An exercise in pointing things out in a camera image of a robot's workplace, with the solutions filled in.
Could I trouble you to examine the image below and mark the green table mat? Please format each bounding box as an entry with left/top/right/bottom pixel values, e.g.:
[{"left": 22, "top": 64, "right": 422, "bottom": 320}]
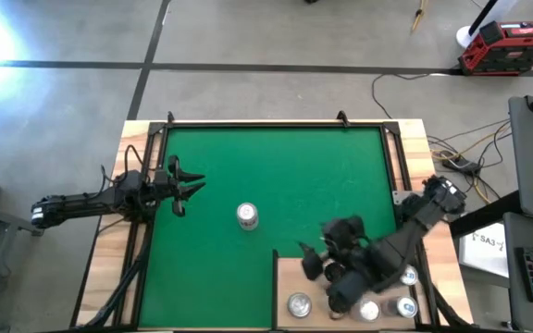
[{"left": 139, "top": 127, "right": 403, "bottom": 329}]

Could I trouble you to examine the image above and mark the black metal rig frame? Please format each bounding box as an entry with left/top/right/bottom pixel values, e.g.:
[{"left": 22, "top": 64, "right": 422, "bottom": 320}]
[{"left": 69, "top": 117, "right": 434, "bottom": 333}]

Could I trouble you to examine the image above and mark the silver Diet Coke can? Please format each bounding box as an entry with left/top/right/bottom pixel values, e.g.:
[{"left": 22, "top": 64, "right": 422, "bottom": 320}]
[{"left": 236, "top": 202, "right": 260, "bottom": 232}]

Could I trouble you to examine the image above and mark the white paper sheet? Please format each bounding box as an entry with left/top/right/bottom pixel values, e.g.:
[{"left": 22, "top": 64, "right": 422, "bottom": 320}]
[{"left": 459, "top": 221, "right": 511, "bottom": 278}]

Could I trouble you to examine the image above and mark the white stand with black pole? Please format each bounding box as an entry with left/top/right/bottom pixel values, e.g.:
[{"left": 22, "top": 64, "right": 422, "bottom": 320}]
[{"left": 454, "top": 0, "right": 520, "bottom": 50}]

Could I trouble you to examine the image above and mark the yellow thin rod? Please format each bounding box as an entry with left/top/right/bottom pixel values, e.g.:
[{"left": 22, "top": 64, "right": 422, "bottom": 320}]
[{"left": 409, "top": 0, "right": 430, "bottom": 34}]

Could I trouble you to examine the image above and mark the black power adapter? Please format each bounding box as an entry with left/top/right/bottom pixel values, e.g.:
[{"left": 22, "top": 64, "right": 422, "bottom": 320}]
[{"left": 446, "top": 156, "right": 480, "bottom": 176}]

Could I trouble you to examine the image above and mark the black diagonal bar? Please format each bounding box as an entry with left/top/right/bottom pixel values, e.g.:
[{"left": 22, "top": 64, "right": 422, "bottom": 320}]
[{"left": 449, "top": 189, "right": 522, "bottom": 238}]

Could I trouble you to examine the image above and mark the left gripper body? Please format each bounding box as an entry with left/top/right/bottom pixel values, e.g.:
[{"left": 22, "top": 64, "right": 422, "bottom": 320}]
[{"left": 148, "top": 168, "right": 180, "bottom": 204}]

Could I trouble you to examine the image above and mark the black floor cable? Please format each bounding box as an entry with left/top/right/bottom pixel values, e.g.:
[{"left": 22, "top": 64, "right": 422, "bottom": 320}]
[{"left": 370, "top": 72, "right": 462, "bottom": 120}]

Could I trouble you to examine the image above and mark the red black tool case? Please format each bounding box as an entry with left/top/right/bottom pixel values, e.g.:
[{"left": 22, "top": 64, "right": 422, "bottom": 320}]
[{"left": 457, "top": 18, "right": 533, "bottom": 78}]

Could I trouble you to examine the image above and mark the blue silver Red Bull can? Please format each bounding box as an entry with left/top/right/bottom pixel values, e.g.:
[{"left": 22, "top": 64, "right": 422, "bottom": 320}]
[
  {"left": 398, "top": 265, "right": 419, "bottom": 287},
  {"left": 381, "top": 295, "right": 420, "bottom": 319}
]

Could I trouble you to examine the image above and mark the light wooden board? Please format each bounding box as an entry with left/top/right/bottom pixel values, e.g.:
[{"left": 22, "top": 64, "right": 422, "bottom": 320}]
[{"left": 270, "top": 248, "right": 419, "bottom": 332}]

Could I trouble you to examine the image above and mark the yellow cable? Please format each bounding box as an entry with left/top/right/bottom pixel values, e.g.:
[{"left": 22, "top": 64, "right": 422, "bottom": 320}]
[{"left": 430, "top": 123, "right": 513, "bottom": 205}]

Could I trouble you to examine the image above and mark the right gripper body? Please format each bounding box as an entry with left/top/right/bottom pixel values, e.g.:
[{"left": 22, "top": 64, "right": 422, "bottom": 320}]
[{"left": 319, "top": 214, "right": 369, "bottom": 254}]

